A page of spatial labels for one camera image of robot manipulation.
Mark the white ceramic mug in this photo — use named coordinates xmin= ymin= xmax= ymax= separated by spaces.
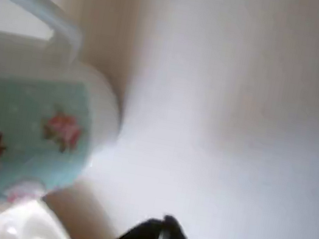
xmin=0 ymin=0 xmax=144 ymax=239

